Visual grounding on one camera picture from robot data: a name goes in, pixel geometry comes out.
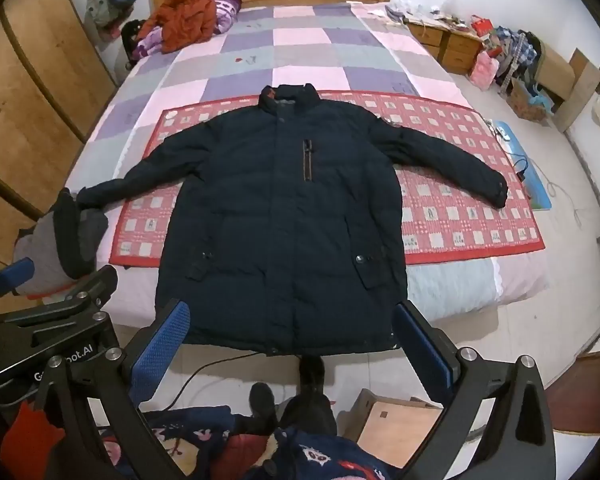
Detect wooden nightstand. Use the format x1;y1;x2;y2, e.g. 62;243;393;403
405;17;483;76

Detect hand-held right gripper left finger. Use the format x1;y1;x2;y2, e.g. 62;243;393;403
32;300;192;480

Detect dark navy padded jacket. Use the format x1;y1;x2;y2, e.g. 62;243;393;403
76;83;510;357

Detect wooden wardrobe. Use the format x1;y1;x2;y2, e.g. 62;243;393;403
0;0;118;261

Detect large cardboard sheets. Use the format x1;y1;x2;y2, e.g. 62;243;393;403
537;42;600;133

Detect red paper tag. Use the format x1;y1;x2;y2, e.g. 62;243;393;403
9;400;65;463

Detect purple patterned pillow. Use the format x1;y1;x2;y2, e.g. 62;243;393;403
130;0;243;58

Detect pink bag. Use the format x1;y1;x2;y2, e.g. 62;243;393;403
467;50;501;92

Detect person's printed navy clothing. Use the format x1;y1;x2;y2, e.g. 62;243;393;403
100;404;406;480

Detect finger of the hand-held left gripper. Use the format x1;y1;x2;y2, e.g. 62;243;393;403
0;264;119;342
0;257;36;312

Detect open cardboard box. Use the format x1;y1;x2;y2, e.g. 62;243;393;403
340;387;443;466

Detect hanging cloth bags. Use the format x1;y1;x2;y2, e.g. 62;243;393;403
84;0;137;41

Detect white cable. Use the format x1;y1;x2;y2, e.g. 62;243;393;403
530;160;588;226

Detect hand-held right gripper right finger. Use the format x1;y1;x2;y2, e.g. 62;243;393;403
392;301;557;480

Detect papers and small clutter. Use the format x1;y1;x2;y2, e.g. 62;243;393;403
385;2;468;28

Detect orange padded jacket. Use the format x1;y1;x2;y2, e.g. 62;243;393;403
139;0;217;55

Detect person's black shoe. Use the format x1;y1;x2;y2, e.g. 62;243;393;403
249;382;277;423
299;356;327;397

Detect blue mat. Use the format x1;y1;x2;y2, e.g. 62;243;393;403
495;120;553;211

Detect pile of clothes and bags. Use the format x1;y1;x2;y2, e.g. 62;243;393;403
485;25;543;91

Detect black bag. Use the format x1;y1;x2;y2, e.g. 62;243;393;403
121;19;148;68

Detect grey and black garment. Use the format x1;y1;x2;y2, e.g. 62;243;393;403
14;187;109;297

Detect person's black pants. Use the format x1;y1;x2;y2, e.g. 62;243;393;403
275;390;337;438

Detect small cardboard box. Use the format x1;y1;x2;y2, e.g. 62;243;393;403
505;77;548;122

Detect pastel checkered bed sheet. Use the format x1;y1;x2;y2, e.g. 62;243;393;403
62;2;551;346

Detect red patterned quilted mat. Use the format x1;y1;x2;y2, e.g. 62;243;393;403
109;90;546;267

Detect black floor cable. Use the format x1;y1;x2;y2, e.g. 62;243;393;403
152;352;261;411

